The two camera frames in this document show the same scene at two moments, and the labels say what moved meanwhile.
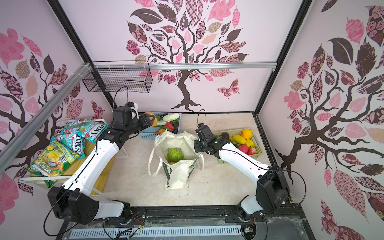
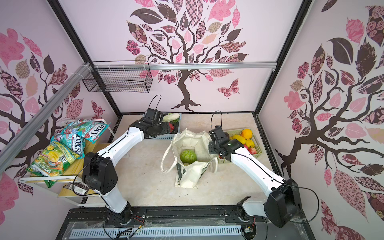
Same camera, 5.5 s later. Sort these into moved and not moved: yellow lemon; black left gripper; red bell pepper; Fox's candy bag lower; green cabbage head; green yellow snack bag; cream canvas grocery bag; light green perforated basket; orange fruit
Moved: cream canvas grocery bag; green cabbage head; black left gripper
Not moved: yellow lemon; Fox's candy bag lower; light green perforated basket; orange fruit; green yellow snack bag; red bell pepper
